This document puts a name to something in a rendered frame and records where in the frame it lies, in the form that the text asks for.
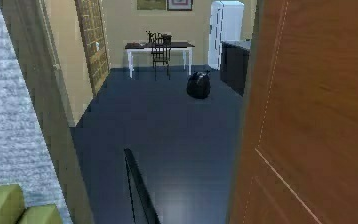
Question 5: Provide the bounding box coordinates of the black rubbish bag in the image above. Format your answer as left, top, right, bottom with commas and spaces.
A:
186, 70, 212, 100

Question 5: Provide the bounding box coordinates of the black slatted chair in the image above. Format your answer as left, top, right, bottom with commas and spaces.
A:
145, 30, 173, 81

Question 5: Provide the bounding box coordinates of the white table with dark top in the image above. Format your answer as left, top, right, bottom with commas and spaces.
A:
124, 41, 196, 80

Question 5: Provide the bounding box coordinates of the dark kitchen counter cabinet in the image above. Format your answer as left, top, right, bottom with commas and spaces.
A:
219, 39, 252, 97

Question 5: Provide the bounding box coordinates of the dark flat item on table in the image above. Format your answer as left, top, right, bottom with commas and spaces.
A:
126, 41, 147, 50

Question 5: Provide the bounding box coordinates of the black slanted bar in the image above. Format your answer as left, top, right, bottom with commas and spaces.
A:
122, 147, 162, 224

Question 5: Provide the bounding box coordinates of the white fridge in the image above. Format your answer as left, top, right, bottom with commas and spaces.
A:
207, 0, 245, 71

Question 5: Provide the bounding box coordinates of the dark framed pink picture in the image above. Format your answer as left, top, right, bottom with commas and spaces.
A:
166, 0, 194, 12

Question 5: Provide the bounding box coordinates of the yellow lattice room door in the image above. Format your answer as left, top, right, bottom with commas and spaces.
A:
74, 0, 111, 98

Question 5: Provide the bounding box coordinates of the green landscape framed picture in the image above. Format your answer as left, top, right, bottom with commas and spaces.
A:
136, 0, 167, 11

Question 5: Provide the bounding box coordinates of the brown wooden room door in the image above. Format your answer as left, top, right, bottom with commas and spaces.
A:
225, 0, 358, 224

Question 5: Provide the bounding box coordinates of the green sofa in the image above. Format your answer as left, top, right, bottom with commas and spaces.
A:
0, 183, 65, 224

